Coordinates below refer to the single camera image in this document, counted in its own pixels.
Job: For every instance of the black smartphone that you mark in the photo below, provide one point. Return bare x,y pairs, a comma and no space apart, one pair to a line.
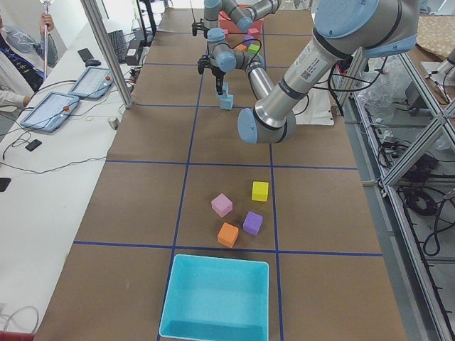
31,146
85,54

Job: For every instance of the purple foam block left side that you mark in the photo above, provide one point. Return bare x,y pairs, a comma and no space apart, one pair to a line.
252,223

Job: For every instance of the orange foam block right side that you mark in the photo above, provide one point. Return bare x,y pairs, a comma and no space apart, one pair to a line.
241,48

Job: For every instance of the pink foam block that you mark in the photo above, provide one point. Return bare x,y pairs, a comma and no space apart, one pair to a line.
222,205

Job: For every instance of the teach pendant near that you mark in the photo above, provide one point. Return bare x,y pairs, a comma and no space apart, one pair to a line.
51,112

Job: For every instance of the orange foam block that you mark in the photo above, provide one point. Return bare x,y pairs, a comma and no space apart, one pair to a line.
228,235
241,48

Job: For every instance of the light blue foam block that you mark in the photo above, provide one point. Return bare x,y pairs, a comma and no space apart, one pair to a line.
226,102
225,91

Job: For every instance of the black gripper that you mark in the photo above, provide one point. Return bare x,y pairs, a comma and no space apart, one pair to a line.
205,32
217,74

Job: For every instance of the teach pendant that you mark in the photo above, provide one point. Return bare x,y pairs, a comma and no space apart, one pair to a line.
93,83
51,112

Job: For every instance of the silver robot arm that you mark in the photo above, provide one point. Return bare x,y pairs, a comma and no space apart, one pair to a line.
378,28
242,17

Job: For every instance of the green foam block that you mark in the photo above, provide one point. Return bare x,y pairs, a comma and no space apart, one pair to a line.
253,48

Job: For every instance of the pink plastic bin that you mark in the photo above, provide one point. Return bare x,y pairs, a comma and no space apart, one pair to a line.
225,23

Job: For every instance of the black computer mouse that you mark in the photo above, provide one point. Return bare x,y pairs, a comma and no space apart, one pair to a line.
92,62

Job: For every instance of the person in grey jacket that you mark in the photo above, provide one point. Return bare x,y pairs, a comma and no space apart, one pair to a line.
24,61

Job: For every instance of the yellow foam block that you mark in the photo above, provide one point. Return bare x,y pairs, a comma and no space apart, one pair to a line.
260,191

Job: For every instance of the aluminium frame rack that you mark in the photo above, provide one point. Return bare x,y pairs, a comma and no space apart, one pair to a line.
400,112

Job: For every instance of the aluminium frame post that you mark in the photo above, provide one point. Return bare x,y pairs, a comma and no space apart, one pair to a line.
95,20

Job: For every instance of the orange foam block left side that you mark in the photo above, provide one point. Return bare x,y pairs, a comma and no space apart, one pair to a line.
228,235

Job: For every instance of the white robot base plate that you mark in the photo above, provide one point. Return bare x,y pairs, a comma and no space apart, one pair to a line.
314,109

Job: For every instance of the teach pendant far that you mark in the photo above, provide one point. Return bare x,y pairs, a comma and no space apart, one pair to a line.
93,83

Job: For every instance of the small metal cylinder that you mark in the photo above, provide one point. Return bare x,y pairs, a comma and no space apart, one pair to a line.
113,122

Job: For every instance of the cyan plastic bin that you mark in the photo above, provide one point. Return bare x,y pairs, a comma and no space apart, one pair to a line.
211,298

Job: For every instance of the black keyboard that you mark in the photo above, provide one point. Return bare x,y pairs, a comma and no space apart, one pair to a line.
118,43

